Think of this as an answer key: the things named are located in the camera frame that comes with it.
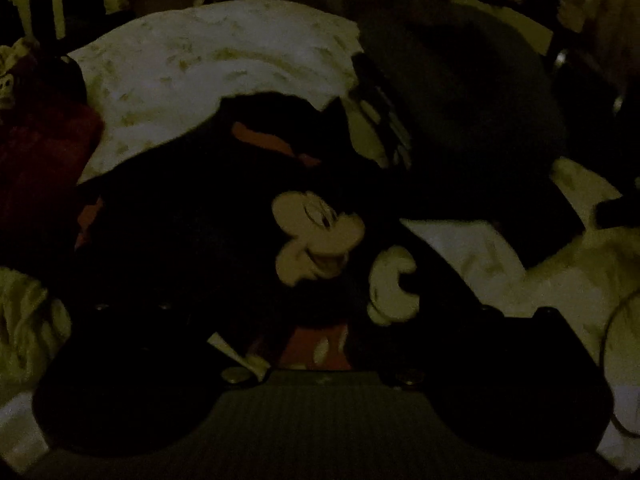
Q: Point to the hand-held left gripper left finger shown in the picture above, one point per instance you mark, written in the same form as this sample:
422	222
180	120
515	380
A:
150	330

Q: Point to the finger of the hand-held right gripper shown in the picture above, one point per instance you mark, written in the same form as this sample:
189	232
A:
620	212

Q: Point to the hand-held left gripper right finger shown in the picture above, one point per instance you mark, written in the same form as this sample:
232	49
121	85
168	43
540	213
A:
500	335

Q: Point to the black cartoon print shirt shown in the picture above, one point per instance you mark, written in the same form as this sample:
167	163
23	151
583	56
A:
200	220

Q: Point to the pale green crumpled cloth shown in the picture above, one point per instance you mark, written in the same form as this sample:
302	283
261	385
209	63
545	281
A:
27	325

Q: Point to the dark green cloth pile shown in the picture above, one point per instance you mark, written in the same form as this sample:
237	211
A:
465	110

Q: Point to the dark red pillow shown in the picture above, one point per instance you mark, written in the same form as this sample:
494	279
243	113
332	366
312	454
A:
40	160

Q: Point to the white leaf print blanket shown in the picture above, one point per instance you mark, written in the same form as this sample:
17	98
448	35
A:
200	70

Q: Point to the brown patterned pillow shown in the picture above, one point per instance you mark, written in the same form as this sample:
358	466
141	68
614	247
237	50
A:
15	70

